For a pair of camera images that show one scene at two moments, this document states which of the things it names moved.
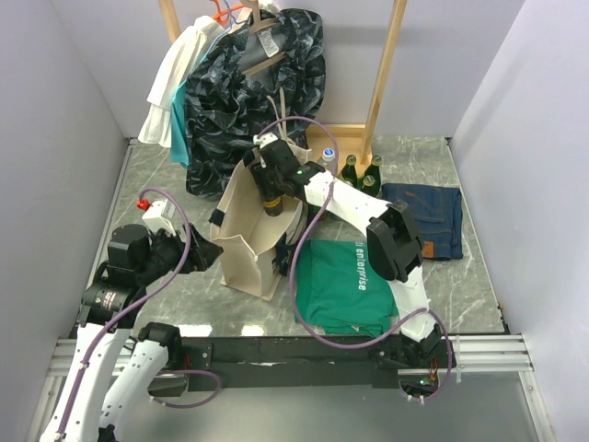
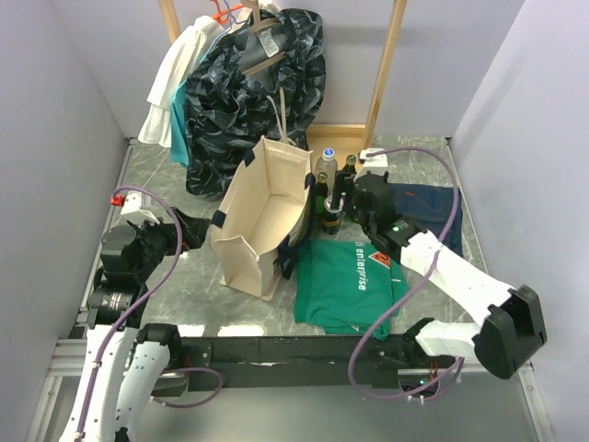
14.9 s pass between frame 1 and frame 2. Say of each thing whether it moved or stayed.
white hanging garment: stayed
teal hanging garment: stayed
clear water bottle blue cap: stayed
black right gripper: moved
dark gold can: moved
